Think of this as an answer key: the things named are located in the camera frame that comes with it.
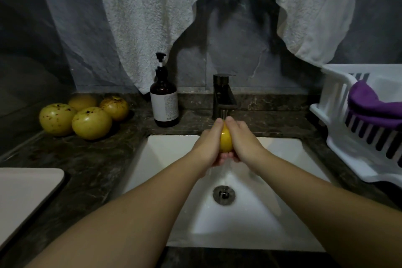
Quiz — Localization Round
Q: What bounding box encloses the person's right hand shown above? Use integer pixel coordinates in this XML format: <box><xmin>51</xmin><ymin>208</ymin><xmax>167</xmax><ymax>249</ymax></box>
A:
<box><xmin>224</xmin><ymin>116</ymin><xmax>275</xmax><ymax>173</ymax></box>

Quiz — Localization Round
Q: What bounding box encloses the person's left hand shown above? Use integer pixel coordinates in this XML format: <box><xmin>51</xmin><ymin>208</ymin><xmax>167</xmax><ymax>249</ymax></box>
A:
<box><xmin>187</xmin><ymin>117</ymin><xmax>226</xmax><ymax>176</ymax></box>

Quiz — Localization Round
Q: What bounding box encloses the spotted yellow apple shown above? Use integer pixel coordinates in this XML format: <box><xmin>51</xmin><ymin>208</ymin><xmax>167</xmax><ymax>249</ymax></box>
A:
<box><xmin>219</xmin><ymin>123</ymin><xmax>234</xmax><ymax>154</ymax></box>

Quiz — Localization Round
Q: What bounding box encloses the black faucet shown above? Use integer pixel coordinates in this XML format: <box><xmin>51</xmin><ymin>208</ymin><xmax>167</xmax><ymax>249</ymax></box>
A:
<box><xmin>213</xmin><ymin>74</ymin><xmax>238</xmax><ymax>120</ymax></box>

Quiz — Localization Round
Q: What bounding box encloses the dark soap pump bottle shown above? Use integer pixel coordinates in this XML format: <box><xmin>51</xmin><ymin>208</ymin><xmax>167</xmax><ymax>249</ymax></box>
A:
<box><xmin>150</xmin><ymin>52</ymin><xmax>180</xmax><ymax>128</ymax></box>

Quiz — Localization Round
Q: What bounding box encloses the group of yellow apples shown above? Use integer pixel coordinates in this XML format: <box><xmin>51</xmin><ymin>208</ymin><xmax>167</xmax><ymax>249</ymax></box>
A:
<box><xmin>39</xmin><ymin>94</ymin><xmax>131</xmax><ymax>141</ymax></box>

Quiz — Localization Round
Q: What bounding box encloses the purple cloth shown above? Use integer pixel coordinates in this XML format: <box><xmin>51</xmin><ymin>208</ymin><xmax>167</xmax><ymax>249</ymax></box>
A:
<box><xmin>348</xmin><ymin>80</ymin><xmax>402</xmax><ymax>129</ymax></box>

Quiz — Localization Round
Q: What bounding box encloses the beige plastic tray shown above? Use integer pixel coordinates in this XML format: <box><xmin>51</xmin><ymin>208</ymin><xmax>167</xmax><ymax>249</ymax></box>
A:
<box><xmin>0</xmin><ymin>168</ymin><xmax>66</xmax><ymax>252</ymax></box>

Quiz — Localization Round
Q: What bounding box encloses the person's left forearm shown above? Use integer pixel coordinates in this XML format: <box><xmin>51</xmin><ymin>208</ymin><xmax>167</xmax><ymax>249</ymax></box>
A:
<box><xmin>25</xmin><ymin>157</ymin><xmax>203</xmax><ymax>268</ymax></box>

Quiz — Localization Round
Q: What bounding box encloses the person's right forearm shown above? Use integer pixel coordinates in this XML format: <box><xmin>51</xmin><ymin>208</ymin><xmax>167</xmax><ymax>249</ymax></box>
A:
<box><xmin>260</xmin><ymin>153</ymin><xmax>402</xmax><ymax>268</ymax></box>

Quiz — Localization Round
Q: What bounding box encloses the metal sink drain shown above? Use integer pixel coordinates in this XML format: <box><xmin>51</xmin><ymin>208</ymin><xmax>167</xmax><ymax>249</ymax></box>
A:
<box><xmin>213</xmin><ymin>185</ymin><xmax>237</xmax><ymax>206</ymax></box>

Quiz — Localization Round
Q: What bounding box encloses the white sink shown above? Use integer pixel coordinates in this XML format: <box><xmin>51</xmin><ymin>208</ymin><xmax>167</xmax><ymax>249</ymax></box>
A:
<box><xmin>122</xmin><ymin>134</ymin><xmax>334</xmax><ymax>253</ymax></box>

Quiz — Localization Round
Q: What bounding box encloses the white plastic basket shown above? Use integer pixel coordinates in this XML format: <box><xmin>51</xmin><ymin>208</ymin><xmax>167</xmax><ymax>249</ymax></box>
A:
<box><xmin>310</xmin><ymin>64</ymin><xmax>402</xmax><ymax>188</ymax></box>

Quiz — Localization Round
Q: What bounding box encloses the white hanging towel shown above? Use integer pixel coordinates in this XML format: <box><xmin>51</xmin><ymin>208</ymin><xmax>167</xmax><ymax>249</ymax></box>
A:
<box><xmin>83</xmin><ymin>0</ymin><xmax>364</xmax><ymax>94</ymax></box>

